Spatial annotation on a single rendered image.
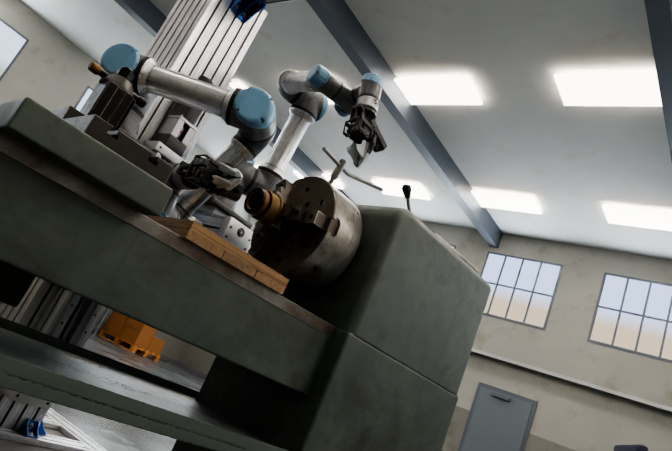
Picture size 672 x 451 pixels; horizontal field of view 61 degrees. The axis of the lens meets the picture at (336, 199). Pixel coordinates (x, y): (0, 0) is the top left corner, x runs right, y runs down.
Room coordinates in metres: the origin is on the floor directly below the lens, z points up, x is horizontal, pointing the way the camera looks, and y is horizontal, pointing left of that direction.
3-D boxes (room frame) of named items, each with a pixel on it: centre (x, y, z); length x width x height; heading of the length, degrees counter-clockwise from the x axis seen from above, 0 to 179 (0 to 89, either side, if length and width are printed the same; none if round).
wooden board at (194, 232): (1.40, 0.25, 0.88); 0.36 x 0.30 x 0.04; 41
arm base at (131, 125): (1.74, 0.73, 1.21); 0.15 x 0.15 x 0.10
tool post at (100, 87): (1.23, 0.56, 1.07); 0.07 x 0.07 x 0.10; 41
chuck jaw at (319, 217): (1.46, 0.05, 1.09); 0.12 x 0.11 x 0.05; 41
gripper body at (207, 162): (1.46, 0.35, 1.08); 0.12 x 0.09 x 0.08; 41
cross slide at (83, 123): (1.19, 0.52, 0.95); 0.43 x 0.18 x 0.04; 41
